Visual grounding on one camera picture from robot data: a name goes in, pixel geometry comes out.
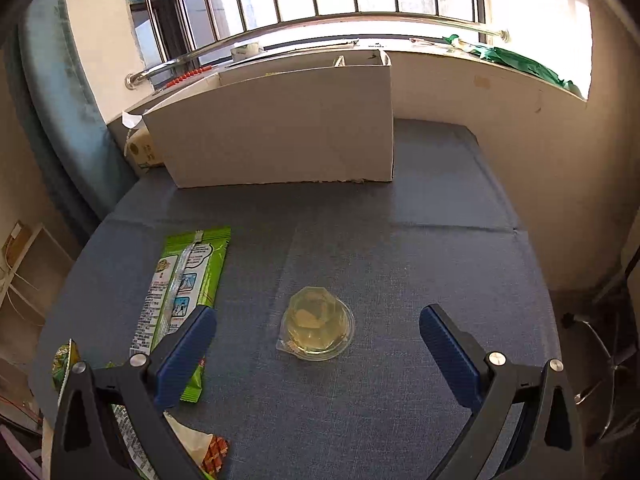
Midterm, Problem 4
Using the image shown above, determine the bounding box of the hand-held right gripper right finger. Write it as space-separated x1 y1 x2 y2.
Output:
419 304 586 480

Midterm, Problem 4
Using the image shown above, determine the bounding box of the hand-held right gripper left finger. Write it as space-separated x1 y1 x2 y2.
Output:
51 304 218 480

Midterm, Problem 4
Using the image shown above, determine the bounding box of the white orange patterned snack packet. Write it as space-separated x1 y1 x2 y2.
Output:
164 410 231 480

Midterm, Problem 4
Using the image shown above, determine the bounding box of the clear jelly cup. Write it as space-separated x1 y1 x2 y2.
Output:
276 285 357 363

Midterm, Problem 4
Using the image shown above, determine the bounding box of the white cardboard box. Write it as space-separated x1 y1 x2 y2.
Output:
141 55 396 189

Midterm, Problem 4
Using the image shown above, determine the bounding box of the blue grey tablecloth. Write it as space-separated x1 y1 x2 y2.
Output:
27 119 561 480

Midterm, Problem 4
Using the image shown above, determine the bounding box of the black office chair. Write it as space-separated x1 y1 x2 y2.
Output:
560 260 640 448

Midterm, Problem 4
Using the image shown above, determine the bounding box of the tissue pack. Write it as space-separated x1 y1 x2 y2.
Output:
122 112 166 171

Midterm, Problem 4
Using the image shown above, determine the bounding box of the blue curtain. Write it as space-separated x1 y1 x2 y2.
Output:
17 0 146 226

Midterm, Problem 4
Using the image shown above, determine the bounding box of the green plastic bag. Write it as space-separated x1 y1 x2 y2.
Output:
442 35 583 97

